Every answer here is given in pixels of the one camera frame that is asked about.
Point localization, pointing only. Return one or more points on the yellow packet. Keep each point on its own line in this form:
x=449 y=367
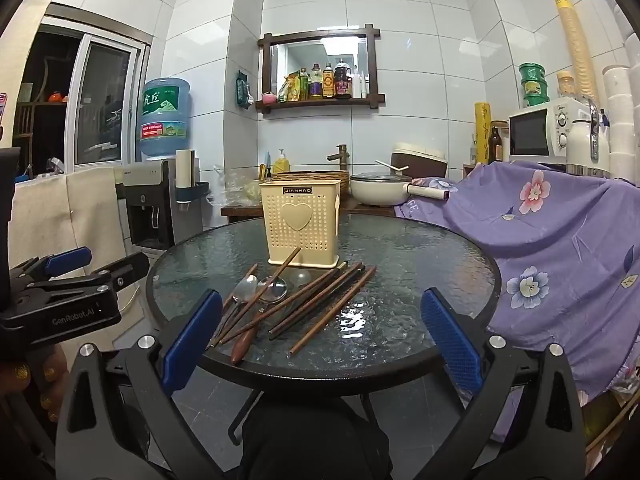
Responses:
x=288 y=89

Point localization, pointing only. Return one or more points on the yellow lidded jar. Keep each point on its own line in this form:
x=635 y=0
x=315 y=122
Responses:
x=565 y=87

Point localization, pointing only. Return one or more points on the green wall packet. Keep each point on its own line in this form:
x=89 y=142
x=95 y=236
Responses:
x=245 y=91

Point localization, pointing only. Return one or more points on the green bottle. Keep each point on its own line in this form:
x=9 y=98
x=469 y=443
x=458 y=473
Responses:
x=304 y=86

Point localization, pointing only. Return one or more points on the clear plastic bag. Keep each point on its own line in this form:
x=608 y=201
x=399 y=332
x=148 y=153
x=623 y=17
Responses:
x=235 y=187

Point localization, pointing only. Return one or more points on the tall beige paper cup stack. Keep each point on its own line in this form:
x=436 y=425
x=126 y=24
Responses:
x=575 y=45

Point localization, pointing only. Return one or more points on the blue water jug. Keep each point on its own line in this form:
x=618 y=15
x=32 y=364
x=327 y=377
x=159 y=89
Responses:
x=165 y=110

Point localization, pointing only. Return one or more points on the beige cloth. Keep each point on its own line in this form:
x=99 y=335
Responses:
x=85 y=210

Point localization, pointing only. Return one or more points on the purple floral cloth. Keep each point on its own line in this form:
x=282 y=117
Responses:
x=550 y=260

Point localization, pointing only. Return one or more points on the dark sauce bottle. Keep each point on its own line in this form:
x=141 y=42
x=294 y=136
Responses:
x=342 y=82

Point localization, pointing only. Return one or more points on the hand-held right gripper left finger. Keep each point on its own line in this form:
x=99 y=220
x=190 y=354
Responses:
x=192 y=340

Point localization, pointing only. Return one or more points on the set of wooden chopsticks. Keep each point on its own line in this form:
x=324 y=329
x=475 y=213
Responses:
x=312 y=300

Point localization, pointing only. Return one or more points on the purple label bottle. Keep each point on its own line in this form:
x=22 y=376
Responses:
x=315 y=85

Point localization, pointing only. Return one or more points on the beige perforated utensil holder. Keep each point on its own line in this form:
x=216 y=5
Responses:
x=280 y=240

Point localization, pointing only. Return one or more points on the white lidded pan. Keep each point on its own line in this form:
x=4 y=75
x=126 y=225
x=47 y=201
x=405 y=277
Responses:
x=375 y=192

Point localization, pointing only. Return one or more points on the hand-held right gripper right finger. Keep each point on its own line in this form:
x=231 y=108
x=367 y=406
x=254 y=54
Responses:
x=452 y=340

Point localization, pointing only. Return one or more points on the paper cup dispenser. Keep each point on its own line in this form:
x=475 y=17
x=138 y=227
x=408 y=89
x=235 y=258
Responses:
x=184 y=170

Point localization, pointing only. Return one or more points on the person's left hand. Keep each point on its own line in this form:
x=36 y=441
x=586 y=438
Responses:
x=35 y=385

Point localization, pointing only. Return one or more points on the pink bowl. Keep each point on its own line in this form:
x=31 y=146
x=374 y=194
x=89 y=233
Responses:
x=268 y=96

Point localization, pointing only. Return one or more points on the grey water dispenser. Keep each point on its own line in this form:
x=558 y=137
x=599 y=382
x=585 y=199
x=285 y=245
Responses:
x=150 y=195

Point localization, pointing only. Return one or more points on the white rice ladle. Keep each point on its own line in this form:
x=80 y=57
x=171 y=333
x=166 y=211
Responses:
x=390 y=165

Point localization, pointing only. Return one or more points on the orange label bottle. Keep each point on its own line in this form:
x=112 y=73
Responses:
x=328 y=84

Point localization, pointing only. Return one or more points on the white squeeze bottle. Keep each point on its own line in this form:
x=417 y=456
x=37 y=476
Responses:
x=356 y=85
x=363 y=87

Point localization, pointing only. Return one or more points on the wooden framed wall mirror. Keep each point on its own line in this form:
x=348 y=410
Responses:
x=370 y=70

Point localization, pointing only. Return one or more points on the wooden counter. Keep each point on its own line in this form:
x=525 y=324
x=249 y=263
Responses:
x=240 y=212

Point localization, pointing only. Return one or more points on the brown white rice cooker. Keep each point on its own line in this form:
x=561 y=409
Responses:
x=425 y=157

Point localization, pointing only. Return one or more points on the white microwave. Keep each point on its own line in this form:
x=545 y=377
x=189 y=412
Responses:
x=530 y=132

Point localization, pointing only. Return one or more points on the stacks of white cups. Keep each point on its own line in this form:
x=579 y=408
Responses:
x=622 y=110

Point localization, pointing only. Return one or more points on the bronze faucet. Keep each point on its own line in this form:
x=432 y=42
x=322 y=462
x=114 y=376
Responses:
x=341 y=157

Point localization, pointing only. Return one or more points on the metal spoon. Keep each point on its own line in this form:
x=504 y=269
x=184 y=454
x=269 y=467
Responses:
x=245 y=290

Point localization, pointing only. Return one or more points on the yellow roll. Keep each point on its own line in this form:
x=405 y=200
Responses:
x=482 y=132

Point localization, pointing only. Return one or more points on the woven wash basin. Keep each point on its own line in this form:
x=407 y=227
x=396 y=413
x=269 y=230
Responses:
x=345 y=180

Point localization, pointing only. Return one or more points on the white kettle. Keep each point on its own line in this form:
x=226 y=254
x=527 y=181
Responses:
x=582 y=145

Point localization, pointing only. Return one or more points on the yellow soap bottle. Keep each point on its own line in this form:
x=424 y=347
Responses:
x=281 y=164

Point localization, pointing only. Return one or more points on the sliding window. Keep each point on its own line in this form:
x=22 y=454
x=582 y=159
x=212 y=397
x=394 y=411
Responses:
x=105 y=100

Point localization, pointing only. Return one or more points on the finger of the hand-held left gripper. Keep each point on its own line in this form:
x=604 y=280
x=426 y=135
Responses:
x=70 y=259
x=125 y=270

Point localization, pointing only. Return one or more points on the orange pot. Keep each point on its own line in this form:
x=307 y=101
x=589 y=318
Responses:
x=56 y=96

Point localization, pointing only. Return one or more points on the brown glass bottle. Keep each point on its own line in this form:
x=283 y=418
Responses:
x=495 y=147

